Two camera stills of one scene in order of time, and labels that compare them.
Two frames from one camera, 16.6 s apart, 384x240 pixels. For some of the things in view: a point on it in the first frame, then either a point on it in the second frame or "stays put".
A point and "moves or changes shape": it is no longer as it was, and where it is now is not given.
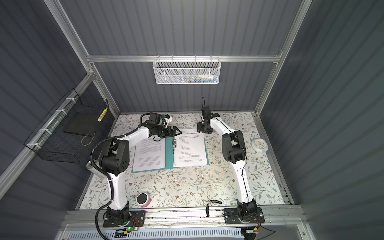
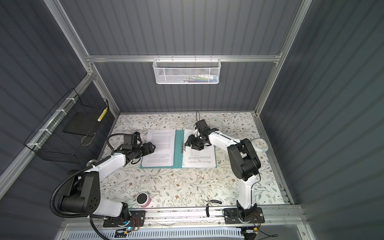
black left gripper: x=169 y=133 to x=147 y=148
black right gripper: x=200 y=128 to x=191 y=140
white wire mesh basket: x=186 y=71 stays put
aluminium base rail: x=276 y=216 stays put
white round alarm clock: x=259 y=144 stays put
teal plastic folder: x=169 y=156 to x=178 y=154
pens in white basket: x=202 y=78 stays put
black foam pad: x=84 y=123 stays put
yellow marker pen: x=102 y=114 stays put
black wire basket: x=66 y=132 stays put
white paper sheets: x=189 y=150 moves or changes shape
